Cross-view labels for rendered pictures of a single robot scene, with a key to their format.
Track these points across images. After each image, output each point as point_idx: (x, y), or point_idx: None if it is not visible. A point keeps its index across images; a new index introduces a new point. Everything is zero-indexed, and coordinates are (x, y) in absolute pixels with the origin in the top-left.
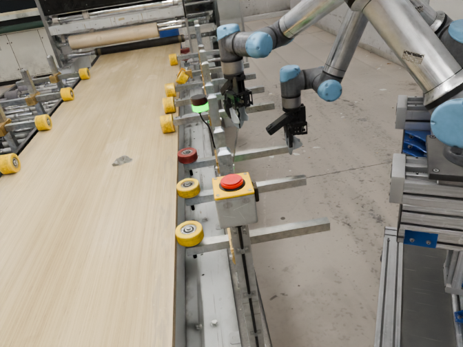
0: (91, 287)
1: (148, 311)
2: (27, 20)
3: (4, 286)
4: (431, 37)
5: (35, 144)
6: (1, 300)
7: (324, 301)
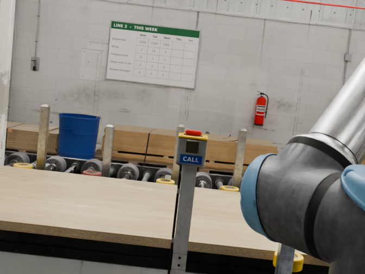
0: (225, 224)
1: (192, 235)
2: None
3: (236, 207)
4: (346, 88)
5: None
6: (224, 207)
7: None
